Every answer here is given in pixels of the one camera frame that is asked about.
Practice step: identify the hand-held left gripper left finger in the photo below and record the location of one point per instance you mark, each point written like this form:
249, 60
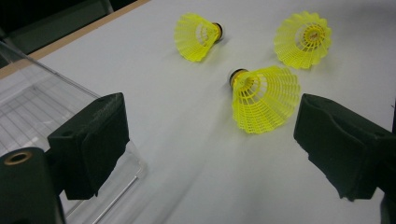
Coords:
90, 143

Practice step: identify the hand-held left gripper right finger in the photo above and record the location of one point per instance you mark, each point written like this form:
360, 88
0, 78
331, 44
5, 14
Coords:
342, 149

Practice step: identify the yellow plastic shuttlecock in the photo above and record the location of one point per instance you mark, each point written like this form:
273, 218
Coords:
267, 105
289, 46
193, 40

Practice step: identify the clear plastic storage bin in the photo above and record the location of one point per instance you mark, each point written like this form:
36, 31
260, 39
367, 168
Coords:
31, 109

